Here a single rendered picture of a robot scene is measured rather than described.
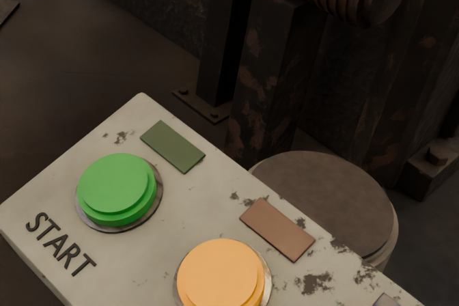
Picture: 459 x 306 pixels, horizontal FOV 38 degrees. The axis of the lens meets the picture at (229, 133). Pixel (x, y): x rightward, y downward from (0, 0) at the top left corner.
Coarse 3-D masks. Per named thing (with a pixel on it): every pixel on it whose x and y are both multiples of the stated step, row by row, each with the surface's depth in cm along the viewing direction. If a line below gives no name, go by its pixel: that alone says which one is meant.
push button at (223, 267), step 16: (208, 240) 31; (224, 240) 31; (192, 256) 30; (208, 256) 30; (224, 256) 30; (240, 256) 30; (256, 256) 30; (192, 272) 30; (208, 272) 30; (224, 272) 30; (240, 272) 30; (256, 272) 30; (192, 288) 29; (208, 288) 29; (224, 288) 29; (240, 288) 29; (256, 288) 29; (192, 304) 29; (208, 304) 29; (224, 304) 29; (240, 304) 29; (256, 304) 29
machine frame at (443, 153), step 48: (144, 0) 157; (192, 0) 145; (192, 48) 152; (336, 48) 123; (384, 48) 116; (336, 96) 127; (432, 96) 114; (336, 144) 132; (432, 144) 129; (432, 192) 128
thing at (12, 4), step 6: (0, 0) 158; (6, 0) 158; (0, 6) 156; (6, 6) 156; (12, 6) 156; (0, 12) 154; (6, 12) 154; (12, 12) 155; (0, 18) 152; (6, 18) 152; (0, 24) 150
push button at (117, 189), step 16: (112, 160) 34; (128, 160) 34; (96, 176) 33; (112, 176) 33; (128, 176) 33; (144, 176) 33; (80, 192) 33; (96, 192) 33; (112, 192) 33; (128, 192) 33; (144, 192) 33; (96, 208) 32; (112, 208) 32; (128, 208) 32; (144, 208) 33; (112, 224) 32
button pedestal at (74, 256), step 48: (144, 96) 38; (96, 144) 36; (144, 144) 36; (48, 192) 34; (192, 192) 34; (240, 192) 33; (48, 240) 33; (96, 240) 33; (144, 240) 32; (192, 240) 32; (240, 240) 32; (336, 240) 31; (96, 288) 31; (144, 288) 31; (288, 288) 30; (336, 288) 30; (384, 288) 30
